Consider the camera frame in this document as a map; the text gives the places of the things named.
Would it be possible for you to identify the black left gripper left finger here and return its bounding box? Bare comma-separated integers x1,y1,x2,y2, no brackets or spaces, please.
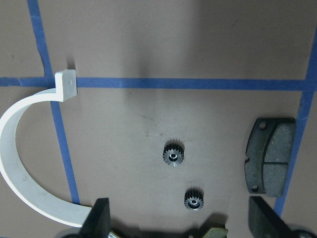
79,198,110,238

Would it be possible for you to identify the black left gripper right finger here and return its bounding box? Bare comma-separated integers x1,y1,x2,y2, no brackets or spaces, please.
248,196,294,238

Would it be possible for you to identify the green brake shoe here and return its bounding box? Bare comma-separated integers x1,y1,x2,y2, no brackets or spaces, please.
109,213,228,238

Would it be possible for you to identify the black brake pad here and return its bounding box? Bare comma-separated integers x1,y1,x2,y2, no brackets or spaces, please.
244,118,297,197

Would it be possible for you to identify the white curved plastic bracket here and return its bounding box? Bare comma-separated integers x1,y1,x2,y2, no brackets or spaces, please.
0,69,93,228

